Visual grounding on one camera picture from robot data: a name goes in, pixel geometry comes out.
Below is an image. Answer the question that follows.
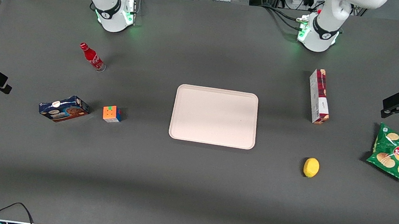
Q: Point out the green chips bag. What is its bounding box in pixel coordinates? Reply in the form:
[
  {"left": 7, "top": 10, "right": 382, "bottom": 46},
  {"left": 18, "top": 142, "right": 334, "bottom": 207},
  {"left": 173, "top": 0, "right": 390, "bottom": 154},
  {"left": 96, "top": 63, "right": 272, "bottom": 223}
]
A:
[{"left": 363, "top": 121, "right": 399, "bottom": 184}]

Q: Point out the yellow lemon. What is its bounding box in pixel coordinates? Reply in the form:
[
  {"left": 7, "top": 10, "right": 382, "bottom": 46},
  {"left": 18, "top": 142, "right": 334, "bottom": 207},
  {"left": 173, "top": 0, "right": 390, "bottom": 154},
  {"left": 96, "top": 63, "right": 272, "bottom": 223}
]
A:
[{"left": 302, "top": 157, "right": 321, "bottom": 179}]

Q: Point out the blue cookie box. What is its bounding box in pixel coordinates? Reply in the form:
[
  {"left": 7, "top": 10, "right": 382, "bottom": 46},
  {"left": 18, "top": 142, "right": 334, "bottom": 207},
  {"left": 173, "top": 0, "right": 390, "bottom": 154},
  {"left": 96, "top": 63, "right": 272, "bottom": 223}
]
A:
[{"left": 37, "top": 91, "right": 91, "bottom": 127}]

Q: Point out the red soda bottle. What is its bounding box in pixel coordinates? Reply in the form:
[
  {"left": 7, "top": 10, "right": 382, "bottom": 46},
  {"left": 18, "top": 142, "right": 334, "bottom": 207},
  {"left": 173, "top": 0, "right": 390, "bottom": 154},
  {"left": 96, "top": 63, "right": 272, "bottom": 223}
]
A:
[{"left": 77, "top": 42, "right": 109, "bottom": 73}]

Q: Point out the thin black cable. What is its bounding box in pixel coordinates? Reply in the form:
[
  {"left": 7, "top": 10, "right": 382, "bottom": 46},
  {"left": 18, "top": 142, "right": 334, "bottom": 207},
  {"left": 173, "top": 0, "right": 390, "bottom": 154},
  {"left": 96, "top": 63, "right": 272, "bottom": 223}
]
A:
[{"left": 0, "top": 200, "right": 40, "bottom": 224}]

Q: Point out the white power strip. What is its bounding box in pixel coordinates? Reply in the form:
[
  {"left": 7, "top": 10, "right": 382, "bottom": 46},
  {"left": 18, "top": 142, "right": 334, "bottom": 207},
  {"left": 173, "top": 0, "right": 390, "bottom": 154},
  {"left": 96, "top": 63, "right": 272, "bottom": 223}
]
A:
[{"left": 291, "top": 0, "right": 315, "bottom": 9}]

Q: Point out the colourful puzzle cube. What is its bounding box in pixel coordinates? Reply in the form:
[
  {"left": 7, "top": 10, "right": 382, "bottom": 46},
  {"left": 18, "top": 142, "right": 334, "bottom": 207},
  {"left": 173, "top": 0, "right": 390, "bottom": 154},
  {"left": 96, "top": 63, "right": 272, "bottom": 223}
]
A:
[{"left": 102, "top": 105, "right": 124, "bottom": 124}]

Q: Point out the black base cable bundle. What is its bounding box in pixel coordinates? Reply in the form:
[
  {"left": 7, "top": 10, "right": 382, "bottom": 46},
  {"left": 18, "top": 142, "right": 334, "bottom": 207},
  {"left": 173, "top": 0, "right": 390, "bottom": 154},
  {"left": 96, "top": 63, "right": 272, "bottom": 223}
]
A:
[{"left": 257, "top": 2, "right": 305, "bottom": 32}]

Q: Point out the red cookie box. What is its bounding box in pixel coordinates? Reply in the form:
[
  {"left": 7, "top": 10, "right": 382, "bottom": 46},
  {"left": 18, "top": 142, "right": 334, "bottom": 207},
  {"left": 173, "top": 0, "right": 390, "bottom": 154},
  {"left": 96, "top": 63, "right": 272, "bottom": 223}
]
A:
[{"left": 304, "top": 68, "right": 335, "bottom": 126}]

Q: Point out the beige plastic tray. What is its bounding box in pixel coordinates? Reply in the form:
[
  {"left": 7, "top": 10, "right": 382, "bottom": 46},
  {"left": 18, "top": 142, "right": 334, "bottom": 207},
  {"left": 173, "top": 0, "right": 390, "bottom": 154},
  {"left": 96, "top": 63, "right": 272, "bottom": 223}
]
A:
[{"left": 168, "top": 83, "right": 262, "bottom": 151}]

